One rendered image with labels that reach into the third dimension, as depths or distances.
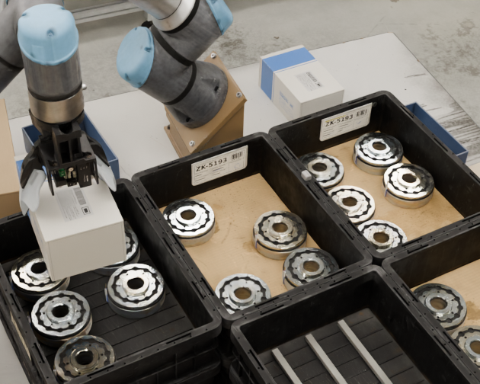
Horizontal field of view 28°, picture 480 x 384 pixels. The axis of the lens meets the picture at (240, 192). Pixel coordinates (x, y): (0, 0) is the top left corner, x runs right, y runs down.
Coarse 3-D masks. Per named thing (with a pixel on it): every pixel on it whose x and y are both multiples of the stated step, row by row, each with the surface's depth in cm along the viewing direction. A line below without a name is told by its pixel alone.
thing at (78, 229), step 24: (48, 192) 147; (72, 192) 147; (96, 192) 147; (48, 216) 143; (72, 216) 143; (96, 216) 143; (120, 216) 143; (48, 240) 140; (72, 240) 141; (96, 240) 143; (120, 240) 145; (48, 264) 144; (72, 264) 145; (96, 264) 147
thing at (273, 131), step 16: (368, 96) 200; (384, 96) 201; (320, 112) 196; (336, 112) 197; (272, 128) 192; (288, 128) 193; (320, 192) 179; (336, 208) 176; (352, 224) 173; (464, 224) 174; (416, 240) 171; (384, 256) 168
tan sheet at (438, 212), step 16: (352, 144) 204; (352, 160) 200; (352, 176) 197; (368, 176) 197; (368, 192) 194; (384, 208) 190; (400, 208) 190; (416, 208) 191; (432, 208) 191; (448, 208) 191; (400, 224) 187; (416, 224) 187; (432, 224) 188; (448, 224) 188
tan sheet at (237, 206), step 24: (216, 192) 192; (240, 192) 193; (264, 192) 193; (216, 216) 187; (240, 216) 188; (216, 240) 183; (240, 240) 183; (312, 240) 184; (216, 264) 178; (240, 264) 179; (264, 264) 179
